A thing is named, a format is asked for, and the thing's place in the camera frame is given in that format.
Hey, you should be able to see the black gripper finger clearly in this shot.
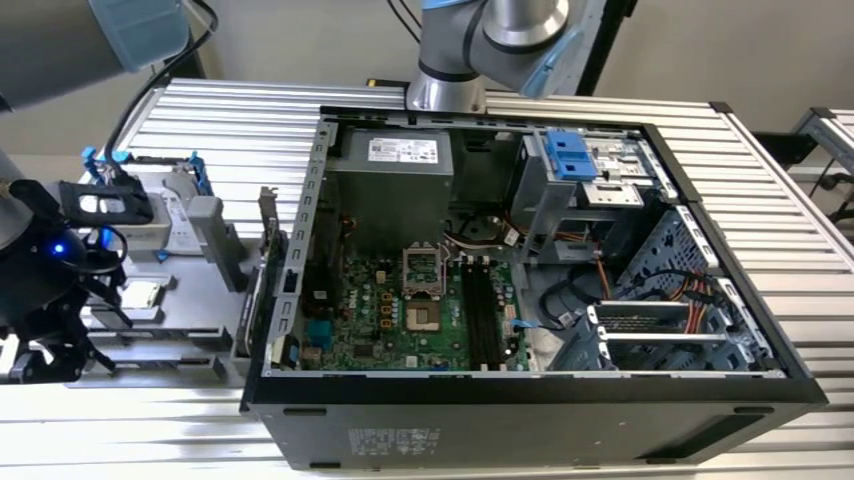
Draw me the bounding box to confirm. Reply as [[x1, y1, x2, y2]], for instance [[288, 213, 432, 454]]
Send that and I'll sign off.
[[0, 319, 119, 385], [66, 277, 135, 329]]

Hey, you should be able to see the black RAM slot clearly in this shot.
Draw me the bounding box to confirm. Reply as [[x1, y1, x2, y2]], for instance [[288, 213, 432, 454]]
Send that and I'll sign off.
[[479, 254, 502, 372], [462, 254, 483, 372], [487, 254, 511, 372], [470, 254, 493, 372]]

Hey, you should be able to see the silver CPU chip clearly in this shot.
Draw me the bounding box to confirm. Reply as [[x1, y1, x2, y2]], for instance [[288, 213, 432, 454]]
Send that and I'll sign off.
[[123, 280, 166, 309]]

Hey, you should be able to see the grey plastic parts rack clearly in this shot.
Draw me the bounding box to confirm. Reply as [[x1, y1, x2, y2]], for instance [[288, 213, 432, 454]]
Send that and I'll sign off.
[[66, 196, 295, 389]]

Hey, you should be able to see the hard disk in blue carrier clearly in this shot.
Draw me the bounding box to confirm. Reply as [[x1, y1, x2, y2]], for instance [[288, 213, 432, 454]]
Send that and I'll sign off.
[[83, 146, 215, 261]]

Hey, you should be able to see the green motherboard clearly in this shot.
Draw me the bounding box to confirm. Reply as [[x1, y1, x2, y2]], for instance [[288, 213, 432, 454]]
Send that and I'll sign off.
[[296, 252, 535, 372]]

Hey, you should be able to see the grey power supply unit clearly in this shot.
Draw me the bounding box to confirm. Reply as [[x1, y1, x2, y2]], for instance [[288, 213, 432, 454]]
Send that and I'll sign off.
[[324, 127, 456, 251]]

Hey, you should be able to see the CPU socket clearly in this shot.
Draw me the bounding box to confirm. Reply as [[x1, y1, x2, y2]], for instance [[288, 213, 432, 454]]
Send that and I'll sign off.
[[403, 294, 446, 335]]

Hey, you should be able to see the black desktop PC case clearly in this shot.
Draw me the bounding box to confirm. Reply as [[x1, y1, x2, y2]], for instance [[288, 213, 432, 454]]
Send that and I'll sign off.
[[239, 103, 829, 471]]

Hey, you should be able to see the grey metal disk bay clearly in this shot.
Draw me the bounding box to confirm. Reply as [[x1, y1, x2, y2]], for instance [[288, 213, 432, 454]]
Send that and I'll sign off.
[[585, 298, 735, 372]]

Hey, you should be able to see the black box beside table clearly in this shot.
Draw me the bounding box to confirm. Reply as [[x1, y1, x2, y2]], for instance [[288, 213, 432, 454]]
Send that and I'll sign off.
[[753, 130, 819, 169]]

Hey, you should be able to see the graphics card with metal bracket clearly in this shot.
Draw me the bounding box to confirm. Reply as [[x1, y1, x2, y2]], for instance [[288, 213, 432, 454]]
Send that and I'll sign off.
[[232, 184, 294, 359]]

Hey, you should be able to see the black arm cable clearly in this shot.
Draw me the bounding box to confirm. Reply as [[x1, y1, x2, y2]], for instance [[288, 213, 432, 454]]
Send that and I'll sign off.
[[106, 0, 223, 166]]

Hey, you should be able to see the metal socket cover frame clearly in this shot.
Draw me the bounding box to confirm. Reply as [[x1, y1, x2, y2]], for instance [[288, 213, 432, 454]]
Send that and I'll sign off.
[[402, 241, 444, 296]]

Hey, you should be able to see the black vertical post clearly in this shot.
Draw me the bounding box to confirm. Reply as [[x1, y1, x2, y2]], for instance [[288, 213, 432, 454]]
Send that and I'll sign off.
[[178, 44, 207, 80], [577, 0, 639, 97]]

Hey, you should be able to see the thin wire locking lever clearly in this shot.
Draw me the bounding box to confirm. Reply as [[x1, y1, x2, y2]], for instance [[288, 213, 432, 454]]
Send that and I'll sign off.
[[438, 248, 463, 297]]

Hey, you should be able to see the thin black data cable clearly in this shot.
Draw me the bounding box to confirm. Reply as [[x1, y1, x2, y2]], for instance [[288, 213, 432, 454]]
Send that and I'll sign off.
[[538, 272, 606, 331]]

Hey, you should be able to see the blue plastic drive bracket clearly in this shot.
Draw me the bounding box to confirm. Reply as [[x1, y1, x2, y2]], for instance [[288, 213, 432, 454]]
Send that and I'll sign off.
[[545, 130, 595, 182]]

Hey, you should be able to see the orange yellow wire bundle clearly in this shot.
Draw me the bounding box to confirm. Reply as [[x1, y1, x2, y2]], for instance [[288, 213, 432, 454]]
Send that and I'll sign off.
[[595, 249, 721, 337]]

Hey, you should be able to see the aluminium neighbouring table frame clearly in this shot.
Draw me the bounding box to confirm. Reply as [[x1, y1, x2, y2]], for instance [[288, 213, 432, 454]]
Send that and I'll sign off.
[[790, 106, 854, 176]]

